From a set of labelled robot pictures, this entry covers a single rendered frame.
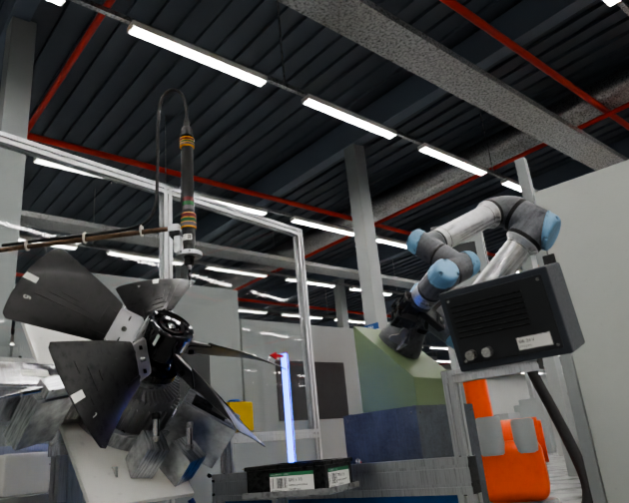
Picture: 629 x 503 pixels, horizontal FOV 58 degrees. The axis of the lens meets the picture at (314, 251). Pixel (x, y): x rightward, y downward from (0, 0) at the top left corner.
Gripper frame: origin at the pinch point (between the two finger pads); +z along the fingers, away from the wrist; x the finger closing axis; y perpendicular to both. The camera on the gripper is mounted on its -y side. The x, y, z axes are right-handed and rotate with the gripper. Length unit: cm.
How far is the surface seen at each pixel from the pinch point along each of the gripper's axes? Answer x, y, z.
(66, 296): 27, 93, -16
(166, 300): 13, 71, -4
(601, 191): -105, -96, -5
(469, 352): 29, 1, -41
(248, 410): 20, 38, 33
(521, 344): 30, -6, -50
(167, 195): -73, 89, 47
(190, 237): -1, 70, -17
